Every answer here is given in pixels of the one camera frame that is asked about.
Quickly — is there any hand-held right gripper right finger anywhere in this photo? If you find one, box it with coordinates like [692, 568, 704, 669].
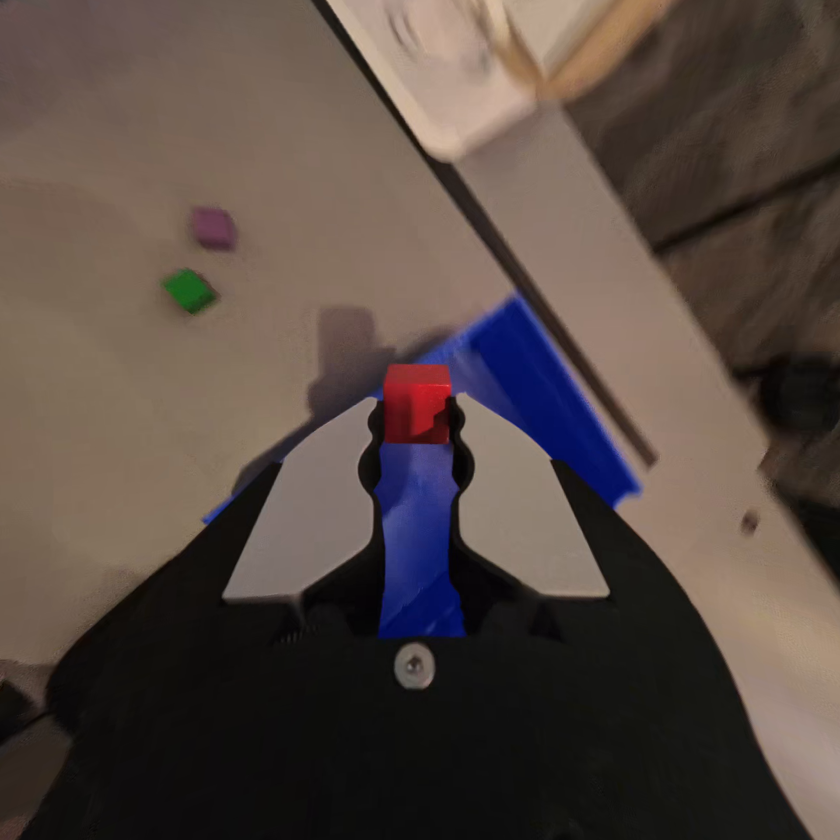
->
[449, 392, 611, 608]

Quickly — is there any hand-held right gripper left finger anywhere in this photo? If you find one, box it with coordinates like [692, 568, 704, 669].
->
[222, 395, 384, 608]

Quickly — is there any blue plastic bin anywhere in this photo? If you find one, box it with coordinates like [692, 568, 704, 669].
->
[202, 295, 643, 639]

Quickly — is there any red wooden cube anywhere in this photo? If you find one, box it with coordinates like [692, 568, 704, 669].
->
[383, 364, 452, 445]

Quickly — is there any green wooden cube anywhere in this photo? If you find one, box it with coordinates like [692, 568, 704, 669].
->
[161, 267, 219, 315]

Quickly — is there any purple wooden cube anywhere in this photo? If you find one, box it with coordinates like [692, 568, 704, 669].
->
[190, 206, 238, 252]

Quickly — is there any black strip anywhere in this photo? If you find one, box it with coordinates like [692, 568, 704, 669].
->
[311, 0, 659, 468]

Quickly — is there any black pole with round base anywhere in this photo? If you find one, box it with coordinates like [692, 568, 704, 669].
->
[761, 354, 840, 435]

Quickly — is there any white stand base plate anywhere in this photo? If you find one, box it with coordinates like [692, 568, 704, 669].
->
[325, 0, 546, 161]

